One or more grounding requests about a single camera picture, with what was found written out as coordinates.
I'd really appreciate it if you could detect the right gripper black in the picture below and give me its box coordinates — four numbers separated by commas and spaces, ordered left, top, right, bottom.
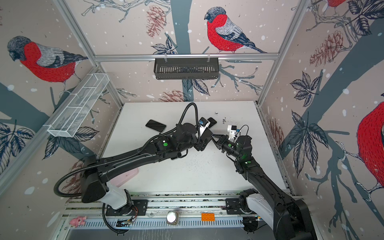
211, 133, 244, 161

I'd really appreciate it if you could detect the black phone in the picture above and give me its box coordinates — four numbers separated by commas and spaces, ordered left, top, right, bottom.
208, 117, 217, 129
146, 120, 167, 133

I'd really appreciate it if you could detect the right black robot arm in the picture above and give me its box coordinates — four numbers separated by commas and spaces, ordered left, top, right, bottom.
212, 134, 317, 240

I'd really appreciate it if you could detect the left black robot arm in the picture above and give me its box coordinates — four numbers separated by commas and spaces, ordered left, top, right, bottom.
54, 103, 203, 210

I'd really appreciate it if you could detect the pink phone case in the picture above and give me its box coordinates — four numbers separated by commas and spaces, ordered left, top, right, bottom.
111, 168, 139, 187

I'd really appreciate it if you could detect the orange toy brick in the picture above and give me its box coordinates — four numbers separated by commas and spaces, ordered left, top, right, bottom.
201, 213, 215, 222

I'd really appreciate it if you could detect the round silver button light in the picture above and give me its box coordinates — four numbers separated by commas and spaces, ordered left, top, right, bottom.
166, 211, 180, 225

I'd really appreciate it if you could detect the pink plush toy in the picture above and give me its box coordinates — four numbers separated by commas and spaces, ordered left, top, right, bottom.
70, 216, 87, 228

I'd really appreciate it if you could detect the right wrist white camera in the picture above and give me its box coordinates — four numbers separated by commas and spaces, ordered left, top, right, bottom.
228, 125, 241, 141

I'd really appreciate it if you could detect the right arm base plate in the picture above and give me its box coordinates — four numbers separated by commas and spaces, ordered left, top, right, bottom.
224, 198, 251, 215

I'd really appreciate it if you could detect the black wall basket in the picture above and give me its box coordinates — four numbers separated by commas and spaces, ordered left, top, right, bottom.
154, 58, 220, 80

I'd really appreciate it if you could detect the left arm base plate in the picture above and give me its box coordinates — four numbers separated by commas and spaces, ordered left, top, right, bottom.
106, 199, 149, 217

